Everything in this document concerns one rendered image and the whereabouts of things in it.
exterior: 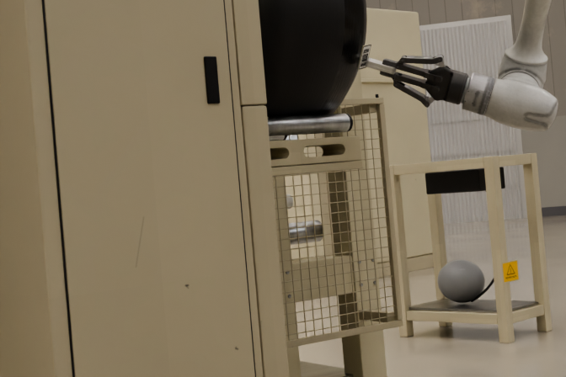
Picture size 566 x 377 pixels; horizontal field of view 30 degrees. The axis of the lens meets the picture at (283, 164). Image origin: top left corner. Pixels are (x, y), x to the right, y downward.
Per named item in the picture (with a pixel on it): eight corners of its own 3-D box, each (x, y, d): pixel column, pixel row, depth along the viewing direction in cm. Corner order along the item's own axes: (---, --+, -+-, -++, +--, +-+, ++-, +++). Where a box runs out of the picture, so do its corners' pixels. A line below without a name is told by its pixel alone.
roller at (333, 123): (217, 119, 238) (220, 140, 238) (228, 117, 235) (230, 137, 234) (341, 114, 258) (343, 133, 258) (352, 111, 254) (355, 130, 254)
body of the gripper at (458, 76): (468, 77, 240) (429, 66, 241) (458, 111, 243) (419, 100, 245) (472, 68, 246) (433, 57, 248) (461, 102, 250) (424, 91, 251)
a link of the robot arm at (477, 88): (482, 120, 242) (456, 113, 243) (485, 108, 250) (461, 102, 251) (493, 84, 238) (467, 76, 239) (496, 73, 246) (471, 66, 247)
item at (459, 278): (509, 343, 448) (492, 156, 449) (399, 337, 491) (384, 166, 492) (552, 330, 473) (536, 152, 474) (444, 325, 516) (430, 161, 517)
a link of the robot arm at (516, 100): (480, 126, 242) (487, 104, 253) (547, 146, 239) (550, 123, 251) (493, 84, 237) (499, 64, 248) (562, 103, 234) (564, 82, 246)
